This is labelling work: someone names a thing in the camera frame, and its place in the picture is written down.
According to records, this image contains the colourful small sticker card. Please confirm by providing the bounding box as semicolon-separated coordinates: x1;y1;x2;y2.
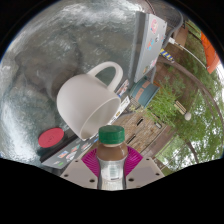
116;79;130;98

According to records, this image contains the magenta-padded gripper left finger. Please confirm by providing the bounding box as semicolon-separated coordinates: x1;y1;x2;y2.
59;148;101;190

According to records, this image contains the grey laptop with stickers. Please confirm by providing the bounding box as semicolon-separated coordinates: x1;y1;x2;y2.
133;11;168;84

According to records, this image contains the green plant in teal pot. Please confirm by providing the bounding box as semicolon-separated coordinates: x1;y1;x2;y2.
129;77;181;118

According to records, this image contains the orange patio umbrella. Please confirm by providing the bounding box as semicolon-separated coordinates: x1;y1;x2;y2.
168;31;221;75

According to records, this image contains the white ceramic mug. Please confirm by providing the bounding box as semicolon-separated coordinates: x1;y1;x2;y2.
56;61;124;140

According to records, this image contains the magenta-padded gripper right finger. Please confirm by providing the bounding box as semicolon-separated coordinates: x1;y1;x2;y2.
124;146;166;190

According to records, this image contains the green-capped brown drink bottle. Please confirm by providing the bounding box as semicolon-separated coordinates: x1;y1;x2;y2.
96;125;129;191

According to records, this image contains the grey mesh chair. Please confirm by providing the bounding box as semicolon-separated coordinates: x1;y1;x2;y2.
162;3;185;41

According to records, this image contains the flat round red coaster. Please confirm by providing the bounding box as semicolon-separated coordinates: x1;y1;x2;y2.
37;127;65;149

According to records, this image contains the white sticker sheet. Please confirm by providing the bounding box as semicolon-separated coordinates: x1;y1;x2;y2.
108;95;132;126

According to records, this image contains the blue yellow striped cone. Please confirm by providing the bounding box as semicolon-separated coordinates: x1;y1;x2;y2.
159;48;175;63

